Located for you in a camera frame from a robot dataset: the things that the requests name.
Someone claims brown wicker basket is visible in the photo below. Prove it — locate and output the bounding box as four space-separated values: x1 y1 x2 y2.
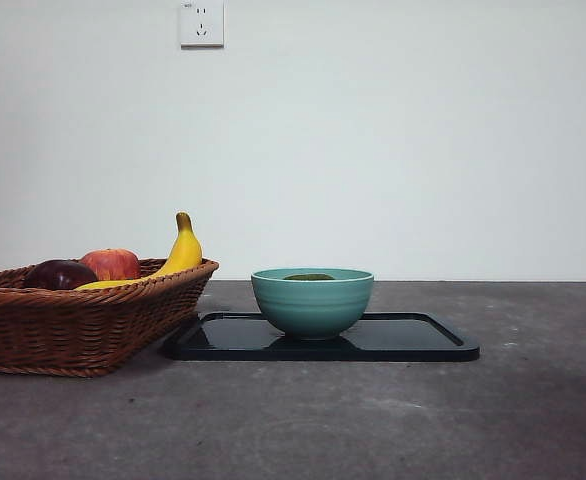
0 257 220 377

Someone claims dark purple round fruit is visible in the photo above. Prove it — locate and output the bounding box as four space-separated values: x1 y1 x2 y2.
22 258 99 290

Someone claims red apple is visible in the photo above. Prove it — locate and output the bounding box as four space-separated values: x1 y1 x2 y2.
79 247 141 281

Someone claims yellow banana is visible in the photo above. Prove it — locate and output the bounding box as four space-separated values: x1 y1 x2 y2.
72 211 204 291

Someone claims teal bowl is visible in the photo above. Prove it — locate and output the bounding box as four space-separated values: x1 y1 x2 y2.
250 267 375 341

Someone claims black rectangular tray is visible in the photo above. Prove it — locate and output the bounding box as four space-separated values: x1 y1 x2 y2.
160 310 481 362

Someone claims white wall socket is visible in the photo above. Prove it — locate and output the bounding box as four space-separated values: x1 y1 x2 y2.
180 0 225 49

